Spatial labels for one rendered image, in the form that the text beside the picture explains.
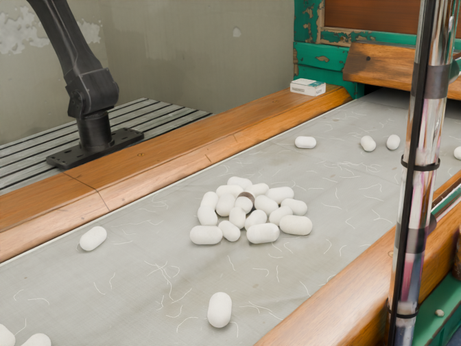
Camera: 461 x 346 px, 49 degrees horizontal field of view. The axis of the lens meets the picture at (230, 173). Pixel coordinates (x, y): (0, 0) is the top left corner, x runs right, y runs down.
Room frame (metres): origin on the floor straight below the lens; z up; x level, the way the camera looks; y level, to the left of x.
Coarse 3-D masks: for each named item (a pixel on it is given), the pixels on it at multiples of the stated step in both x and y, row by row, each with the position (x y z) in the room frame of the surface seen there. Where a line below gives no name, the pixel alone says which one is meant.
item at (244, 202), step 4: (236, 200) 0.54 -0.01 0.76; (240, 200) 0.54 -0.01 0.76; (244, 200) 0.54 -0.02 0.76; (248, 200) 0.54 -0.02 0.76; (236, 204) 0.54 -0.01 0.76; (240, 204) 0.53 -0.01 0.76; (244, 204) 0.53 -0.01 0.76; (248, 204) 0.53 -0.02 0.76; (244, 208) 0.53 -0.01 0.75; (248, 208) 0.53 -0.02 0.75; (248, 212) 0.54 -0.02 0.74
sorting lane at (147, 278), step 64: (320, 128) 0.82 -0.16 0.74; (384, 128) 0.80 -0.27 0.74; (448, 128) 0.79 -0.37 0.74; (192, 192) 0.60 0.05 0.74; (320, 192) 0.59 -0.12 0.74; (384, 192) 0.58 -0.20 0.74; (64, 256) 0.47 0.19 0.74; (128, 256) 0.46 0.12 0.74; (192, 256) 0.45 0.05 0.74; (256, 256) 0.45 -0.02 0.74; (320, 256) 0.44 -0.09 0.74; (0, 320) 0.37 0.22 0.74; (64, 320) 0.36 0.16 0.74; (128, 320) 0.36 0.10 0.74; (192, 320) 0.35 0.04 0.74; (256, 320) 0.35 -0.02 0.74
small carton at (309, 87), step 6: (300, 78) 0.99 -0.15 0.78; (294, 84) 0.96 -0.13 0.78; (300, 84) 0.95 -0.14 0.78; (306, 84) 0.94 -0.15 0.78; (312, 84) 0.94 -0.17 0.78; (318, 84) 0.94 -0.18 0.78; (324, 84) 0.95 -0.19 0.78; (294, 90) 0.96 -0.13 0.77; (300, 90) 0.95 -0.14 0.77; (306, 90) 0.94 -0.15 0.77; (312, 90) 0.93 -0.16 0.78; (318, 90) 0.93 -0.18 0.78; (324, 90) 0.95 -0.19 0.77
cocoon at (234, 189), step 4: (220, 188) 0.58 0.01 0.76; (224, 188) 0.57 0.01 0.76; (228, 188) 0.57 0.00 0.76; (232, 188) 0.57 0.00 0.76; (236, 188) 0.57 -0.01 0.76; (240, 188) 0.58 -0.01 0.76; (216, 192) 0.58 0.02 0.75; (220, 192) 0.57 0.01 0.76; (224, 192) 0.57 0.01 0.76; (228, 192) 0.57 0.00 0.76; (232, 192) 0.57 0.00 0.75; (236, 192) 0.57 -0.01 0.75; (240, 192) 0.57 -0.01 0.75; (220, 196) 0.57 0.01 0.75; (236, 196) 0.57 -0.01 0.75
